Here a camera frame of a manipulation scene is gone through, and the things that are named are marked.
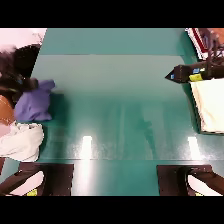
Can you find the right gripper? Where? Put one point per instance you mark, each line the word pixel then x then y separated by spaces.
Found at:
pixel 180 74

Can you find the purple T-shirt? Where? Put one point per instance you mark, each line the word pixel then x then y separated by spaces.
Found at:
pixel 33 103

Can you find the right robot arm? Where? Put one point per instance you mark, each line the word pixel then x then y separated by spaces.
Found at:
pixel 171 180

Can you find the dark red garment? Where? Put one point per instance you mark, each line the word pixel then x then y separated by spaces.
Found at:
pixel 199 41

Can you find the white striped garment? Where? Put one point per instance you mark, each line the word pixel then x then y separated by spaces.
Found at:
pixel 191 36

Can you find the orange garment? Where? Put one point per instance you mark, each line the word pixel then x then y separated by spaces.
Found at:
pixel 6 111

